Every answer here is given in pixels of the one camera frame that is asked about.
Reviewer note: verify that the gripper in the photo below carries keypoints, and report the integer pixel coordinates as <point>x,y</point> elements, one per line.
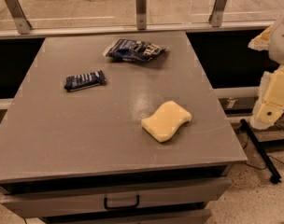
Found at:
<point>282,41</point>

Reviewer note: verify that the yellow sponge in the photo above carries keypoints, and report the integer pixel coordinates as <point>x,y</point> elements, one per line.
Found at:
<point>165,121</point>

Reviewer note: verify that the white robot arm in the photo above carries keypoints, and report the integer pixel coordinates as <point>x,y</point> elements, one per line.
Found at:
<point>272,40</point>

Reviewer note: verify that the blue chip bag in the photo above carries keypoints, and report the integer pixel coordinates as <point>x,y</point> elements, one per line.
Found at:
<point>131,50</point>

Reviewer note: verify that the black floor stand bar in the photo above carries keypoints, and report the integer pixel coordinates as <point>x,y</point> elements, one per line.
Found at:
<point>275,176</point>

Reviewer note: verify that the dark blue snack bar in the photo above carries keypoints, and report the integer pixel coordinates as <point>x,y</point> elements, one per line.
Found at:
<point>83,81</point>

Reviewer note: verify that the right metal railing bracket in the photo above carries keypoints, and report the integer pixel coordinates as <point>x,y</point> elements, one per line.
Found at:
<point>216,16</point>

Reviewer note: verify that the metal railing bracket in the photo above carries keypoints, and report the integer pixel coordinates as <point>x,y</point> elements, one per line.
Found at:
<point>141,14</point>
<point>23,26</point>
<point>216,16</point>

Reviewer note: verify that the middle metal railing bracket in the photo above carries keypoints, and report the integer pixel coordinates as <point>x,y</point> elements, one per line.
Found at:
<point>141,14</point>

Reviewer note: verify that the black drawer handle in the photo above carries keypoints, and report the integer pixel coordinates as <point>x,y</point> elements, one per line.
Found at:
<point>121,203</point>

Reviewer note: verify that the left metal railing bracket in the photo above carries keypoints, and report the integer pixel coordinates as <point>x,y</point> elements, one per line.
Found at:
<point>23,26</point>

